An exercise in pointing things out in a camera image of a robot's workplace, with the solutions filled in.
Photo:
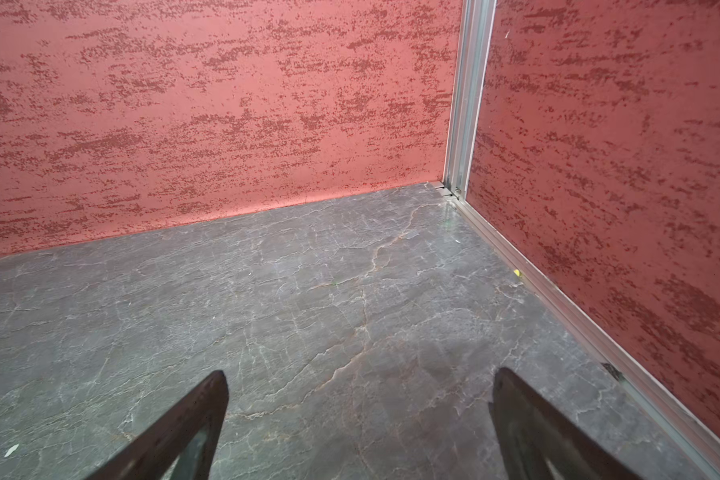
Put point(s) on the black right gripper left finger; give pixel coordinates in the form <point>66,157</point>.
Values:
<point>182,441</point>

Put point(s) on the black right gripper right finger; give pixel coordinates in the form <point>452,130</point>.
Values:
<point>538,442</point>

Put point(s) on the aluminium right floor rail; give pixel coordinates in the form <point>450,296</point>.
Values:
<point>695,440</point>

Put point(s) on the aluminium right corner post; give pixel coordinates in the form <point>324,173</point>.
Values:
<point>472,57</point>

